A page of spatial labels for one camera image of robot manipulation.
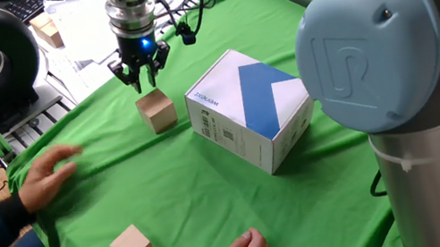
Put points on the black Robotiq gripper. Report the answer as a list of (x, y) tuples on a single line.
[(139, 49)]

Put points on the brown wooden cube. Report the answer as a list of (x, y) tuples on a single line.
[(156, 112)]

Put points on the white blue cardboard box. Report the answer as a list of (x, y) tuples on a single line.
[(233, 94)]

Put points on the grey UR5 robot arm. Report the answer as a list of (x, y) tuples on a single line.
[(370, 47)]

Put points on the person's left hand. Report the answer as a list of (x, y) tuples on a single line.
[(44, 182)]

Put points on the white paper sheets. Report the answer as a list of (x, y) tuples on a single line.
[(85, 29)]

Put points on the wooden block on desk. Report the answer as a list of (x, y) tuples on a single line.
[(51, 35), (40, 21)]

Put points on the green cloth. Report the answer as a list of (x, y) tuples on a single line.
[(121, 182)]

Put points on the black keyboard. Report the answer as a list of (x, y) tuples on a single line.
[(31, 4)]

